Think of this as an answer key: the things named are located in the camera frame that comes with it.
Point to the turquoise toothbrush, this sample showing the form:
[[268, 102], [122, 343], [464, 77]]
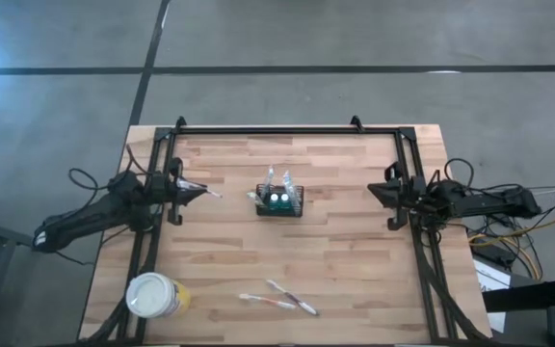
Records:
[[286, 177]]

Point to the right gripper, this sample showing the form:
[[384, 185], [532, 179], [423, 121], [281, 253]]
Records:
[[412, 195]]

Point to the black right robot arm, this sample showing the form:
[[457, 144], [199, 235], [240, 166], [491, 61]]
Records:
[[489, 205]]

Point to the yellow white wipes canister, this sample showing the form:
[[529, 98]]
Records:
[[150, 294]]

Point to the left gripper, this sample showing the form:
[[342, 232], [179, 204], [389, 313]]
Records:
[[162, 190]]

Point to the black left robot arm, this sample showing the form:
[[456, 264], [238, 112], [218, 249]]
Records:
[[85, 217]]

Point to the teal mouthwash bottle white cap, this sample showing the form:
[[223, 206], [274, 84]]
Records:
[[274, 198], [284, 197]]

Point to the black stand base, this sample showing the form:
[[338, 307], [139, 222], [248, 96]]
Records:
[[523, 296]]

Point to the black power brick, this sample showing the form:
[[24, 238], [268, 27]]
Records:
[[494, 253]]

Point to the black aluminium table frame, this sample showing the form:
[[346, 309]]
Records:
[[282, 130]]

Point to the white paper sheet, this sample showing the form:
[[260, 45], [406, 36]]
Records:
[[492, 279]]

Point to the blue toothbrush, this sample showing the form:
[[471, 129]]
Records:
[[270, 173]]

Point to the orange toothbrush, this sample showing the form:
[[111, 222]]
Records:
[[268, 301]]

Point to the purple toothbrush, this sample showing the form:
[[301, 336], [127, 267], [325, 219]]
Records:
[[292, 298], [215, 194]]

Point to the white green toothbrush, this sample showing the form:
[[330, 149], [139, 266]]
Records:
[[298, 200]]

